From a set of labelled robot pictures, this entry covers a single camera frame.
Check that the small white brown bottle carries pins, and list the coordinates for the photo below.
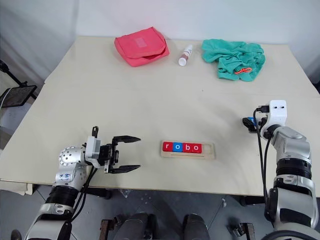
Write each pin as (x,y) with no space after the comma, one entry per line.
(185,56)

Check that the black table foot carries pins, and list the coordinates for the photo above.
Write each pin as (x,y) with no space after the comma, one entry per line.
(100,193)
(251,200)

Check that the red letter r block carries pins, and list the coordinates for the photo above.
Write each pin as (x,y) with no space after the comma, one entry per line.
(167,147)

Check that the pink fabric pouch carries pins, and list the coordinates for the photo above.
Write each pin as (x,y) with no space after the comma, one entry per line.
(140,50)

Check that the blue letter t block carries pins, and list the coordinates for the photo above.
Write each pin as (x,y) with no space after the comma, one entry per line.
(252,120)

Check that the black tripod stand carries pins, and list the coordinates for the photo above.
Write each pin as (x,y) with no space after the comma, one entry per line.
(10,72)

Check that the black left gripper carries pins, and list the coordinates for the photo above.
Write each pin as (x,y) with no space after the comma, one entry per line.
(108,156)

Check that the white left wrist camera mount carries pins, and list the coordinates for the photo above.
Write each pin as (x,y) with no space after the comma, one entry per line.
(93,150)

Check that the dark rounded shape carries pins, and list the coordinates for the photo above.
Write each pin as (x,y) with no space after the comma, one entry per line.
(140,226)
(196,227)

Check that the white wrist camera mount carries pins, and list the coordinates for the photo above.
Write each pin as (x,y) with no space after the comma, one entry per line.
(93,150)
(277,112)

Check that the crumpled green cloth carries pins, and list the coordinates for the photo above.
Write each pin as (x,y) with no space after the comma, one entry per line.
(225,57)

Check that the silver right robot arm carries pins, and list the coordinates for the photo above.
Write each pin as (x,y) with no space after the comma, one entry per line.
(292,160)

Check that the red letter o block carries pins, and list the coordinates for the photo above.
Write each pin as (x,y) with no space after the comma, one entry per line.
(196,148)

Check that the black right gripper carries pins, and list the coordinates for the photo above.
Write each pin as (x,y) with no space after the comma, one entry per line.
(262,122)

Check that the wooden letter tray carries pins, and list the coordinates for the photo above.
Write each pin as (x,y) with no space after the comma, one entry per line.
(207,152)

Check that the black tablet screen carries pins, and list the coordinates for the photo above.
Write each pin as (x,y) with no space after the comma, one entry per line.
(17,96)

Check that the red letter b block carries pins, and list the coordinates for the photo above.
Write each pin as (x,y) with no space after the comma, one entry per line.
(186,148)

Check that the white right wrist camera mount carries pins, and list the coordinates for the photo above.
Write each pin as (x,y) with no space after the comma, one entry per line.
(277,112)

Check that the blue letter o block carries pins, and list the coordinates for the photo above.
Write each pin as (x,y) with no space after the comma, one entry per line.
(177,147)

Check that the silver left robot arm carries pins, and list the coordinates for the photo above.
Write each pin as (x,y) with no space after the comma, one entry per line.
(67,175)

